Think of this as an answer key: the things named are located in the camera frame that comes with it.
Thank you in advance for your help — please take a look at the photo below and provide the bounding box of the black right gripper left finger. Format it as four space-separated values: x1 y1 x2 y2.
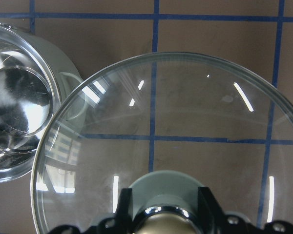
113 188 133 226

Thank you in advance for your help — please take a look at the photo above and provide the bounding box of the glass pot lid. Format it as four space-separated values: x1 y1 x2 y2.
31 52 293 234

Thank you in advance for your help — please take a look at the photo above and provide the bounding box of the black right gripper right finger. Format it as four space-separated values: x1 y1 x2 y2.
197 187 225 226

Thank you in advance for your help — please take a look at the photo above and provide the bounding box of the pale green steel pot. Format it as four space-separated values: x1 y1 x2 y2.
0 22 82 183

